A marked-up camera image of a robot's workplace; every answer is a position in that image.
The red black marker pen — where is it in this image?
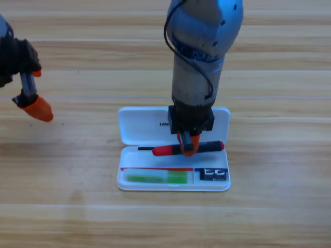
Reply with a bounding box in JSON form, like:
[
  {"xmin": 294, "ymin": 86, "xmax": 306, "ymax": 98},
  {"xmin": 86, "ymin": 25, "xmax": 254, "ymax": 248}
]
[{"xmin": 152, "ymin": 141, "xmax": 225, "ymax": 157}]

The white Unitree pencil case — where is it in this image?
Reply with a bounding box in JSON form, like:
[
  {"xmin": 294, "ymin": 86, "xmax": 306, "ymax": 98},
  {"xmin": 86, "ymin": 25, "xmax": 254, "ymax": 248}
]
[{"xmin": 116, "ymin": 106, "xmax": 231, "ymax": 192}]

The green white highlighter pen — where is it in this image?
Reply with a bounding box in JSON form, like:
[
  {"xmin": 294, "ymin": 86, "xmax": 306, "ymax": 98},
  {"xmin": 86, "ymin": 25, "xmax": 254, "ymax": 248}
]
[{"xmin": 126, "ymin": 169, "xmax": 188, "ymax": 185}]

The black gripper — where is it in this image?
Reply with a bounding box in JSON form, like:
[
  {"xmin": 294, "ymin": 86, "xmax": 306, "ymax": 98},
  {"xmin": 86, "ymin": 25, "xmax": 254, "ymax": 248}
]
[
  {"xmin": 168, "ymin": 104, "xmax": 216, "ymax": 158},
  {"xmin": 0, "ymin": 37, "xmax": 54, "ymax": 123}
]

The dark blue eraser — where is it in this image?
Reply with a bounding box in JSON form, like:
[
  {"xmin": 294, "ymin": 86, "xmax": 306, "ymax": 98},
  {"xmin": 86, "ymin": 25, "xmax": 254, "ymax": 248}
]
[{"xmin": 199, "ymin": 168, "xmax": 229, "ymax": 182}]

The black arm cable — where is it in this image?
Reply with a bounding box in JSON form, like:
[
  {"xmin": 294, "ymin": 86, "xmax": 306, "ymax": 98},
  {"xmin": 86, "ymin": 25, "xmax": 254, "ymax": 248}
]
[{"xmin": 163, "ymin": 0, "xmax": 214, "ymax": 98}]

